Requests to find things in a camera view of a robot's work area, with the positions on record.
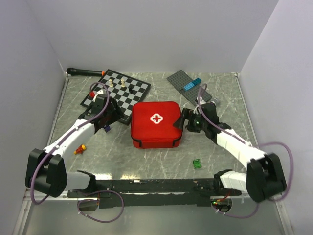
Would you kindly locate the white chess piece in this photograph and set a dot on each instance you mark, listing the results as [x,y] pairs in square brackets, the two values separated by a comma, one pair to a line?
[111,83]
[123,83]

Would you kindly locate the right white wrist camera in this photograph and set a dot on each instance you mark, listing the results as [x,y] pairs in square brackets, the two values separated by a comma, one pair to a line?
[199,101]

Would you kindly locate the black microphone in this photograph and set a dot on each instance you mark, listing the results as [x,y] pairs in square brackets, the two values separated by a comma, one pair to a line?
[81,72]

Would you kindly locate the black white chessboard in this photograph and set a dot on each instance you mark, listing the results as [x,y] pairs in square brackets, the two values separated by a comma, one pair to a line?
[125,100]

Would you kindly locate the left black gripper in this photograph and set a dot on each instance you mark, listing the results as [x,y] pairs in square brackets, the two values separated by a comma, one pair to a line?
[118,113]

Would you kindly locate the purple toy block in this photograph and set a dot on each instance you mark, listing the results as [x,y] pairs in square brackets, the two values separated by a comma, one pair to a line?
[106,128]

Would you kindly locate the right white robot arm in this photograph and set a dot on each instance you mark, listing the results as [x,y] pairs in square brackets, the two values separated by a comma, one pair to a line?
[264,176]

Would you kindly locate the black mounting rail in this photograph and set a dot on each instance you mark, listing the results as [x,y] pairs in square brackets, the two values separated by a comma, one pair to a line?
[155,192]

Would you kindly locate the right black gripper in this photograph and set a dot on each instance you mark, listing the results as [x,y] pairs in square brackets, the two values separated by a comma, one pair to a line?
[189,114]

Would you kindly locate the red black medicine bag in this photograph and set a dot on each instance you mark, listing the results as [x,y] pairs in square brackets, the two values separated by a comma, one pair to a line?
[152,125]

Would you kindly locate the white chess piece right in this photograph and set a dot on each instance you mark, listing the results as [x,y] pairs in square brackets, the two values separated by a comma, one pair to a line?
[123,83]

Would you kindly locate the green plastic clip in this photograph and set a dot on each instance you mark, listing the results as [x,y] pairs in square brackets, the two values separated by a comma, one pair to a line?
[197,164]

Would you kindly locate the white chess piece left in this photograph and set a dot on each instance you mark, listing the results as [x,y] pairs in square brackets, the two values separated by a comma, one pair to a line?
[111,83]

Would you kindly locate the blue lego brick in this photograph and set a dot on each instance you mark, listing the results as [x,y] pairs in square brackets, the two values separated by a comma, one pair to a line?
[192,84]

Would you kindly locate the red yellow toy block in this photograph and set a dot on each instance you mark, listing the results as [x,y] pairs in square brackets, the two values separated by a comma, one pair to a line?
[80,149]

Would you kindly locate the grey lego baseplate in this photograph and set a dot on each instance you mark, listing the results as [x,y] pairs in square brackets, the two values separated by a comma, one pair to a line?
[179,79]

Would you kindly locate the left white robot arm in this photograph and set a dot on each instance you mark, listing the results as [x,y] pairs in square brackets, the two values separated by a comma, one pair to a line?
[46,171]

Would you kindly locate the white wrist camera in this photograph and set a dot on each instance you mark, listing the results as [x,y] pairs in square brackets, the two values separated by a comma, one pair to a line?
[95,94]
[199,101]

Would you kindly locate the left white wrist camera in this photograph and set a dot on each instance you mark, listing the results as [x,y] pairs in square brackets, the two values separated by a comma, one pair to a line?
[95,94]

